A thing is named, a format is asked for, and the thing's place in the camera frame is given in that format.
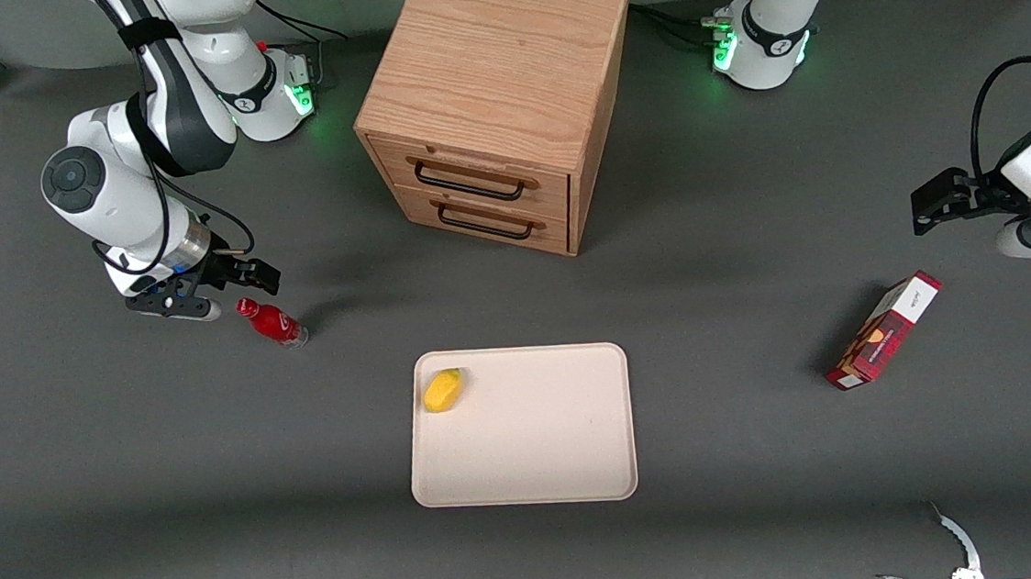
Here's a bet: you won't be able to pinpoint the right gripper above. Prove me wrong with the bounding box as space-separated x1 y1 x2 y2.
103 238 283 309

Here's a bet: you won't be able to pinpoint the red coke bottle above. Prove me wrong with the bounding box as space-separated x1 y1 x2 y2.
235 292 311 353

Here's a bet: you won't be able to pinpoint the beige plastic tray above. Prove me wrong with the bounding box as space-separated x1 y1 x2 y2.
400 336 640 518

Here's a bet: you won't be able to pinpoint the red plaid shortbread box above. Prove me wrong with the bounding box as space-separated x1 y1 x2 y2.
816 268 951 394

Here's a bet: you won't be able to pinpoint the yellow lemon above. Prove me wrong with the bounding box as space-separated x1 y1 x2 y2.
420 367 468 416

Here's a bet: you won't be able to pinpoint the wooden drawer front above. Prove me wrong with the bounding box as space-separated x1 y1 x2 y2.
368 120 575 239
395 172 573 268

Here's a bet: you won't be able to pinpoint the wooden drawer cabinet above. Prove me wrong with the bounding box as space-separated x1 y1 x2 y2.
344 0 652 273

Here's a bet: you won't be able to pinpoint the serrated white metal clamp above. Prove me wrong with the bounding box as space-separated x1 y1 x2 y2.
869 497 986 579

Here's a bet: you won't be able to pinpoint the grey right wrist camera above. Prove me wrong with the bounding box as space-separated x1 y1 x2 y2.
124 288 225 329

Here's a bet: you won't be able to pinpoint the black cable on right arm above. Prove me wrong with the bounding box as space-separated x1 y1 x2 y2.
72 0 258 277

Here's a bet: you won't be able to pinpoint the black metal drawer handle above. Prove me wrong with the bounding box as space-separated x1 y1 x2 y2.
436 193 537 248
412 149 528 210

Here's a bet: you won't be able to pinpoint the black cable at right base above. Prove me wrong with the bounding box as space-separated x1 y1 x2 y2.
254 0 355 91

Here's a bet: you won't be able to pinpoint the black velcro strap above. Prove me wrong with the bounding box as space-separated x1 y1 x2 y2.
116 15 183 53

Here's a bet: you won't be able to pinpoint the black cables at left base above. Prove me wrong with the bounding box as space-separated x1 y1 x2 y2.
628 0 769 56

